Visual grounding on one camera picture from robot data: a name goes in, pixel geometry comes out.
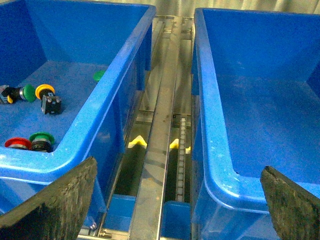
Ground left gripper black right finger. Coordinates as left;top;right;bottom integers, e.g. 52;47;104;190
260;166;320;240

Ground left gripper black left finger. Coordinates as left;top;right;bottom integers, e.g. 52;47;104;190
0;156;98;240

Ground green push button front edge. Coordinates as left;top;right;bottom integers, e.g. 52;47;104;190
29;131;55;153

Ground yellow push button lying sideways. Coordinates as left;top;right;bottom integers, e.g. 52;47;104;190
35;84;62;115

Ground right roller track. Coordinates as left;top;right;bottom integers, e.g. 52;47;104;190
175;114;191;203

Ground green push button lying sideways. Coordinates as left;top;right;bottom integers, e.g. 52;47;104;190
0;84;36;105

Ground left blue plastic bin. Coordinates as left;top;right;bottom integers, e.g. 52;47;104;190
0;0;156;222

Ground blue plastic bin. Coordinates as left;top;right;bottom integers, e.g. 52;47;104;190
0;0;156;222
191;8;320;240

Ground green mushroom push button upright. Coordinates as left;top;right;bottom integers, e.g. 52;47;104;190
93;70;106;83

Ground middle blue plastic bin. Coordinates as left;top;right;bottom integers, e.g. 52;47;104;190
191;8;320;240

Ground red push button at wall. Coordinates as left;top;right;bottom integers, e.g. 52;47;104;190
4;137;32;150

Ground metal centre rail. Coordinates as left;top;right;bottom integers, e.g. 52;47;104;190
128;16;183;240

